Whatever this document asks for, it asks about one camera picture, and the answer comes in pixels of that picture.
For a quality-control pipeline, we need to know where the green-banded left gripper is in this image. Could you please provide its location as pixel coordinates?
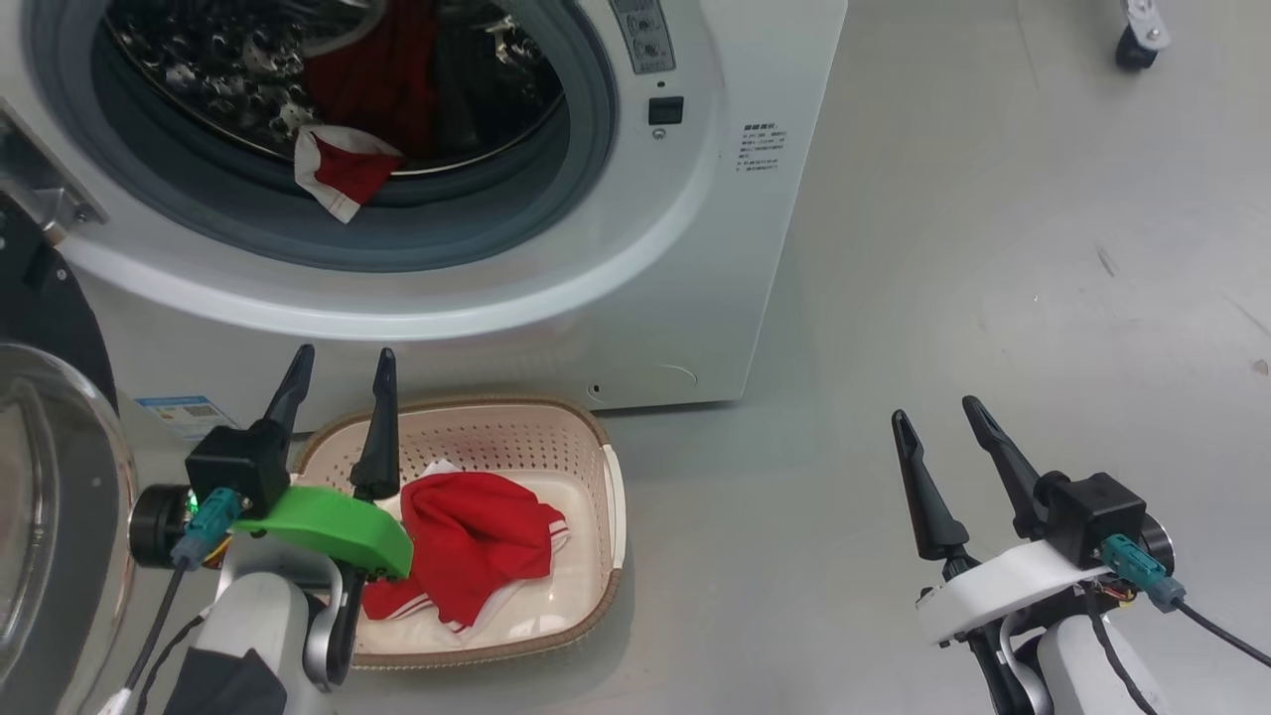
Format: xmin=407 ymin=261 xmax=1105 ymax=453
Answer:
xmin=230 ymin=344 xmax=416 ymax=583

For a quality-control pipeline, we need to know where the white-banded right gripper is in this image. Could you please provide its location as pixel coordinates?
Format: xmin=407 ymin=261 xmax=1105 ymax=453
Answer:
xmin=890 ymin=394 xmax=1115 ymax=647

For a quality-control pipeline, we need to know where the red white-trimmed garment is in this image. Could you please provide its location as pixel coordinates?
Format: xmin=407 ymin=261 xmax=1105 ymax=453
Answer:
xmin=292 ymin=0 xmax=450 ymax=225
xmin=359 ymin=459 xmax=573 ymax=637

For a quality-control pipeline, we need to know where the dark round washing machine door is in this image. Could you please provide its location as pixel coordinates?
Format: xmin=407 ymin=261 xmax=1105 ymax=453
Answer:
xmin=0 ymin=189 xmax=140 ymax=715

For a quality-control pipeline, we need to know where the beige perforated laundry basket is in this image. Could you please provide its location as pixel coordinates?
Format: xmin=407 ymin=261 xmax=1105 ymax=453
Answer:
xmin=293 ymin=395 xmax=629 ymax=672

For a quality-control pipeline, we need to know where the white front-load washing machine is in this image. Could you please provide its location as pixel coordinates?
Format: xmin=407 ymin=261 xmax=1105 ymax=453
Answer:
xmin=0 ymin=0 xmax=851 ymax=440

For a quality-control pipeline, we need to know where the blue energy label sticker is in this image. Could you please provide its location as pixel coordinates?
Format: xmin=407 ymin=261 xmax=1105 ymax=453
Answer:
xmin=133 ymin=394 xmax=241 ymax=444

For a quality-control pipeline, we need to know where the white table on casters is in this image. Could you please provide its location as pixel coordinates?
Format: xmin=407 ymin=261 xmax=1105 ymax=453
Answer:
xmin=1113 ymin=0 xmax=1173 ymax=72

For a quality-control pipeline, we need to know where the teal-plug left camera cable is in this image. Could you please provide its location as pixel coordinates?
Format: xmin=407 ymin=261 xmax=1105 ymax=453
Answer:
xmin=121 ymin=486 xmax=245 ymax=698

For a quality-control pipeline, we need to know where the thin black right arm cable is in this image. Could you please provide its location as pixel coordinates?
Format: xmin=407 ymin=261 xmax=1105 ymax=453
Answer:
xmin=1080 ymin=586 xmax=1155 ymax=715

